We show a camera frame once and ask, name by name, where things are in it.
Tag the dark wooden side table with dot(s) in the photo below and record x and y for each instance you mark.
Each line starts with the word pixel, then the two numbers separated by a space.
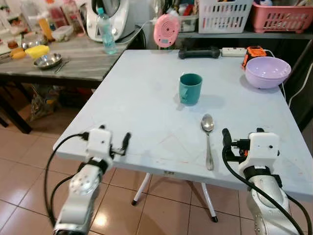
pixel 73 66

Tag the black dumbbell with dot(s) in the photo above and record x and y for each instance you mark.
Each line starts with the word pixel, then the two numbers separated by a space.
pixel 198 53

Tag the purple plastic bowl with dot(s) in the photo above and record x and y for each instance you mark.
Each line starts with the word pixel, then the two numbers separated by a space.
pixel 267 73

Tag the orange and black device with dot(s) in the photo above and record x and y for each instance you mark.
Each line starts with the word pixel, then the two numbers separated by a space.
pixel 253 53

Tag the small steel bowl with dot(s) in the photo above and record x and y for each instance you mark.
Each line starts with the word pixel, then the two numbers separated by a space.
pixel 47 60

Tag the white power strip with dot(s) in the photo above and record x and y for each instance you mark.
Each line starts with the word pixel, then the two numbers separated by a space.
pixel 233 51

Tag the silver metal spoon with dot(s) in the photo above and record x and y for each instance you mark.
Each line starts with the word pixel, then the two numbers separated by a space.
pixel 208 123

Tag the orange juice bottle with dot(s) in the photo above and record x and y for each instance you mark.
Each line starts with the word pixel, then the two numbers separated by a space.
pixel 46 27

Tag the white folding table leg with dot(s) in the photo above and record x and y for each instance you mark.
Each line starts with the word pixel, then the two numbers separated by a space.
pixel 142 188
pixel 209 201

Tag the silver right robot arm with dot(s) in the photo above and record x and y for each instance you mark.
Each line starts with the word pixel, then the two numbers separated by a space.
pixel 266 198

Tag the clear lidded food container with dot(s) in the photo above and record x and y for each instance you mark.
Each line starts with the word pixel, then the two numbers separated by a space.
pixel 62 33

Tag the pink plastic basket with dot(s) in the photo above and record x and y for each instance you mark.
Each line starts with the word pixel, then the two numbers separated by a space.
pixel 281 19

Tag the white kitchen appliance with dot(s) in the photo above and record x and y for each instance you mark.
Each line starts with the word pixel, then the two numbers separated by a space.
pixel 120 22

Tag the yellow plastic container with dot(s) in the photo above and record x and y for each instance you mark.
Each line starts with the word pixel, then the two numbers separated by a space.
pixel 37 51

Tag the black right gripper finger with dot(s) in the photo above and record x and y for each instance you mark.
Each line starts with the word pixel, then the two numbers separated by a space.
pixel 226 137
pixel 259 130

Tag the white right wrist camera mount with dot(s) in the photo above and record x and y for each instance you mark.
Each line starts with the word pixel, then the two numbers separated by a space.
pixel 261 149

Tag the metal cutlery piece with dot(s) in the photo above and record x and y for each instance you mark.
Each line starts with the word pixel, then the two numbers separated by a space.
pixel 62 66

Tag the clear plastic water bottle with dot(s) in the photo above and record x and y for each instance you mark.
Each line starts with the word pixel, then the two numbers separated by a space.
pixel 106 34

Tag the patterned bag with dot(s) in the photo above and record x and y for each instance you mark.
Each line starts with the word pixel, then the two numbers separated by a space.
pixel 45 103

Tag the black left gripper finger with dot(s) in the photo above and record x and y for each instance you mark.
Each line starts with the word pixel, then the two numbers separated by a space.
pixel 102 127
pixel 126 140

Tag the orange small container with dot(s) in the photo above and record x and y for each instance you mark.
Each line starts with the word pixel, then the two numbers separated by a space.
pixel 17 53

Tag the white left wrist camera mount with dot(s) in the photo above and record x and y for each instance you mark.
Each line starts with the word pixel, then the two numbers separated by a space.
pixel 99 143

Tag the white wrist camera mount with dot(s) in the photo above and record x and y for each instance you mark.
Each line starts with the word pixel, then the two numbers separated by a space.
pixel 261 149
pixel 99 143

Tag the teal plastic mug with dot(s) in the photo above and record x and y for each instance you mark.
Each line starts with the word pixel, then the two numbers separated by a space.
pixel 190 90

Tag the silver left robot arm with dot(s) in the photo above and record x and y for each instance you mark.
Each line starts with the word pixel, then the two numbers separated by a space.
pixel 80 188

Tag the white plastic basket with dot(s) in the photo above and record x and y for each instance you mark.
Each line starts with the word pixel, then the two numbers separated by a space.
pixel 225 17

